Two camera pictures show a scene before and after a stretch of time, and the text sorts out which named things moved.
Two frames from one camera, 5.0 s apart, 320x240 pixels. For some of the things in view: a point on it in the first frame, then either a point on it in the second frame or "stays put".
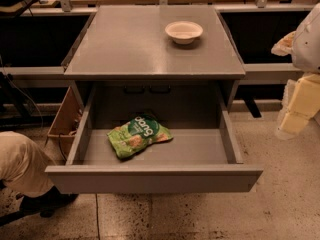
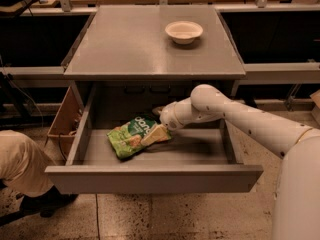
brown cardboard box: [63, 133] stays put
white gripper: [307, 47] -> [167, 117]
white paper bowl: [183, 32] stays put
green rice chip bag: [138, 133] stays put
